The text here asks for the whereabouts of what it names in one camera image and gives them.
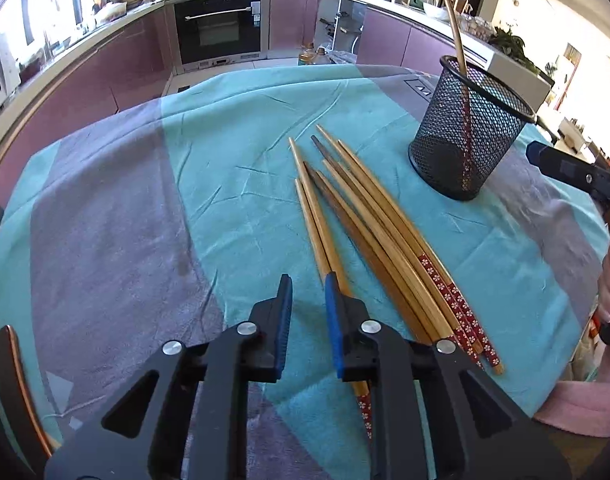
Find purple kitchen cabinets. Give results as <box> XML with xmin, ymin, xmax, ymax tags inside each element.
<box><xmin>0</xmin><ymin>0</ymin><xmax>491</xmax><ymax>206</ymax></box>

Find red patterned wooden chopstick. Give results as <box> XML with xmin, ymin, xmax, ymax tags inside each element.
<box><xmin>433</xmin><ymin>0</ymin><xmax>480</xmax><ymax>197</ymax></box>

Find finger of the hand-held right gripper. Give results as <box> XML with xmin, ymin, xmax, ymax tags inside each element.
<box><xmin>526</xmin><ymin>141</ymin><xmax>610</xmax><ymax>197</ymax></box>

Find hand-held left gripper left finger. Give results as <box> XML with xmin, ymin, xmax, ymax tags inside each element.
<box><xmin>45</xmin><ymin>274</ymin><xmax>293</xmax><ymax>480</ymax></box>

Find black mesh utensil holder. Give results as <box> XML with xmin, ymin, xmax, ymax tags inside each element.
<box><xmin>407</xmin><ymin>55</ymin><xmax>538</xmax><ymax>202</ymax></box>

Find dark brown wooden chopstick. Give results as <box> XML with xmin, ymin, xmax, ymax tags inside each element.
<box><xmin>303</xmin><ymin>161</ymin><xmax>431</xmax><ymax>346</ymax></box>
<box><xmin>310</xmin><ymin>135</ymin><xmax>438</xmax><ymax>341</ymax></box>

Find bunch of wooden chopsticks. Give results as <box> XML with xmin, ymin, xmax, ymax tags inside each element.
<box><xmin>288</xmin><ymin>125</ymin><xmax>506</xmax><ymax>441</ymax></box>

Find black built-in oven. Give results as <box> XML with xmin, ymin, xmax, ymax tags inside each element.
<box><xmin>174</xmin><ymin>0</ymin><xmax>264</xmax><ymax>66</ymax></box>

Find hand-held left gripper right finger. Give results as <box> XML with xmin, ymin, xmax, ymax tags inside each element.
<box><xmin>325</xmin><ymin>272</ymin><xmax>573</xmax><ymax>480</ymax></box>

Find white casserole dish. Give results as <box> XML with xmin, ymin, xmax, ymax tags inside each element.
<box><xmin>96</xmin><ymin>2</ymin><xmax>130</xmax><ymax>24</ymax></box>

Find teal and purple blanket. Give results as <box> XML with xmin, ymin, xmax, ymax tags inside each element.
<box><xmin>0</xmin><ymin>62</ymin><xmax>610</xmax><ymax>480</ymax></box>

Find green potted plant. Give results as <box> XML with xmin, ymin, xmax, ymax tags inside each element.
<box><xmin>488</xmin><ymin>24</ymin><xmax>542</xmax><ymax>77</ymax></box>

